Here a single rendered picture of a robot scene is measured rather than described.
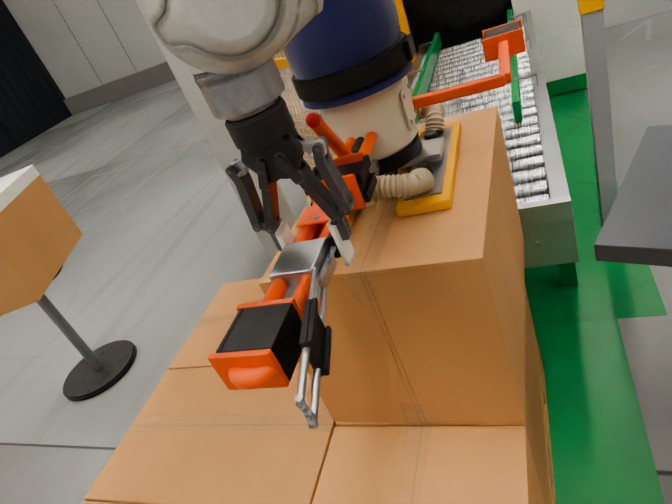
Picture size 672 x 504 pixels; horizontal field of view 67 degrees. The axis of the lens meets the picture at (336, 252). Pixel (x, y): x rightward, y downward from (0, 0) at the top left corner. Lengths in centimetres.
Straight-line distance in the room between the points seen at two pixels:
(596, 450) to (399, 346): 88
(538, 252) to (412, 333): 77
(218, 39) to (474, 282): 57
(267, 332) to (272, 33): 29
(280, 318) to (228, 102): 24
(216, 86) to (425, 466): 77
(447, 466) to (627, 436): 78
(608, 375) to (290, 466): 109
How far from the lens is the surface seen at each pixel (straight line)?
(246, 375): 52
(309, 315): 53
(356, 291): 87
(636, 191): 125
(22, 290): 240
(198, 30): 37
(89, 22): 1351
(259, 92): 58
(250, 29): 37
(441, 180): 96
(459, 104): 259
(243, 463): 123
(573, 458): 168
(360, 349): 97
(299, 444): 118
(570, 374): 186
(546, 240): 158
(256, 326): 55
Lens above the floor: 140
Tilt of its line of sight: 30 degrees down
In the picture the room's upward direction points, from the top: 23 degrees counter-clockwise
